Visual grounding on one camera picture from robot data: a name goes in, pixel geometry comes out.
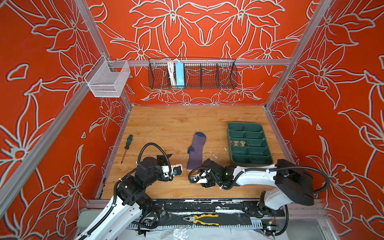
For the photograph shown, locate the white coiled cable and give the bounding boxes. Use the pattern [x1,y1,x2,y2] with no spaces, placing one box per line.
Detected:
[167,59,177,87]

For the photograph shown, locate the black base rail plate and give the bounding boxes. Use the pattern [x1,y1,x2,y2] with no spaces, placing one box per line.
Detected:
[152,199,286,218]

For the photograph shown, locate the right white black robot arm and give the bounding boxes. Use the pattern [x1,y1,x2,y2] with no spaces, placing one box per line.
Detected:
[188,159,331,211]

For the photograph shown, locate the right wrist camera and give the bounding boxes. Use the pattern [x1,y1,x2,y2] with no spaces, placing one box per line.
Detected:
[191,176,208,184]

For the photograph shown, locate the beige brown argyle sock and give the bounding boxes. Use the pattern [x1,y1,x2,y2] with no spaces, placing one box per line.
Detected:
[230,140,247,147]

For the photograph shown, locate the green handled screwdriver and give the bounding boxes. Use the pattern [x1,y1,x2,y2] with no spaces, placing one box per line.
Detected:
[121,135,133,164]

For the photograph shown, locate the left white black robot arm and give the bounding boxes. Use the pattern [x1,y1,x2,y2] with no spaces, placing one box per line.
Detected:
[76,143,183,240]

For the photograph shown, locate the green divided organizer tray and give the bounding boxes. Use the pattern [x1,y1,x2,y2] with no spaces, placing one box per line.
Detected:
[227,122,274,167]

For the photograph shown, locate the light blue box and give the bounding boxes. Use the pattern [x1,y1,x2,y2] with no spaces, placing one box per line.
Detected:
[175,62,185,89]

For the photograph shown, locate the white mesh wall basket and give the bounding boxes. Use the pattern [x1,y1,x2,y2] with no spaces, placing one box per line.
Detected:
[85,55,131,98]

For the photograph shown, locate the yellow handled pliers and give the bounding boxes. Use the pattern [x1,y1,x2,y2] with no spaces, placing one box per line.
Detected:
[183,214,220,227]

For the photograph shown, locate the pale green pad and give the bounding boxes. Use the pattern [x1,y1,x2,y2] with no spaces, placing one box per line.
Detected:
[77,209,102,229]

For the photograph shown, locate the purple yellow blue sock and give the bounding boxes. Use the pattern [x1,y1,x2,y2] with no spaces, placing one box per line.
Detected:
[187,132,207,171]

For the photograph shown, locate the black wire wall basket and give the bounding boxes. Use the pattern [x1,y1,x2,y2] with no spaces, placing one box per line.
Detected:
[148,58,238,90]

